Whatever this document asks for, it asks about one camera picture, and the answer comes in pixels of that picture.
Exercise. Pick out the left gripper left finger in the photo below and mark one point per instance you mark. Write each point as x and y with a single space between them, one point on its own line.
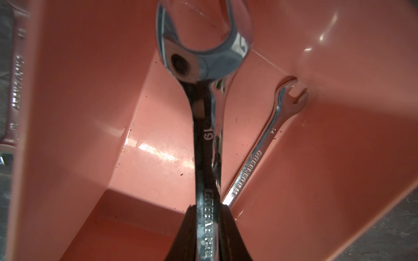
184 245

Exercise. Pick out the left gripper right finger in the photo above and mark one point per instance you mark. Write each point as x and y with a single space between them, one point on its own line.
232 247

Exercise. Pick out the pink plastic storage box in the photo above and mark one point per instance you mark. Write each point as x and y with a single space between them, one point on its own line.
104 164

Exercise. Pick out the small combination wrench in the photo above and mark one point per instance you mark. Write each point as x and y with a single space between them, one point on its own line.
206 77

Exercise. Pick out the small end wrench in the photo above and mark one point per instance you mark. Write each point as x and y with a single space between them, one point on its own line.
9 141

